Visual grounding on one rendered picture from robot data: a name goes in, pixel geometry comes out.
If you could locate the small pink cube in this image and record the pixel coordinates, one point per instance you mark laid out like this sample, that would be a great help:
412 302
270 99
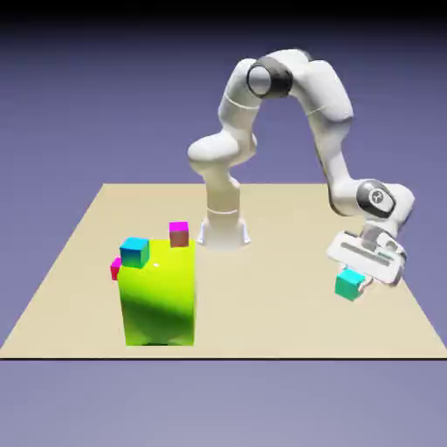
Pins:
115 268

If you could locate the small magenta cube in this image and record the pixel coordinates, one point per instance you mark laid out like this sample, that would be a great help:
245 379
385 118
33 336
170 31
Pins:
179 234

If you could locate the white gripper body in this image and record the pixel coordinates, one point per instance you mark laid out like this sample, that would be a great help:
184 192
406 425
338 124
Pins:
363 260

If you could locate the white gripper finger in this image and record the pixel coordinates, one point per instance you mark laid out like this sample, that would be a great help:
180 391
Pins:
365 283

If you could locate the small teal cube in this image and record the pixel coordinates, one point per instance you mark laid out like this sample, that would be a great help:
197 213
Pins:
349 284

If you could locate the small blue cube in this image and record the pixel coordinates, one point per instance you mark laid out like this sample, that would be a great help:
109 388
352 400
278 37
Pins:
134 252

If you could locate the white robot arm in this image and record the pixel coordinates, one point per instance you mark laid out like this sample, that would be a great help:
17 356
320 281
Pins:
328 104

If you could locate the large lime green box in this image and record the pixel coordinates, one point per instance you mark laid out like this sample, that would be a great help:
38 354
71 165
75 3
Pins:
157 293

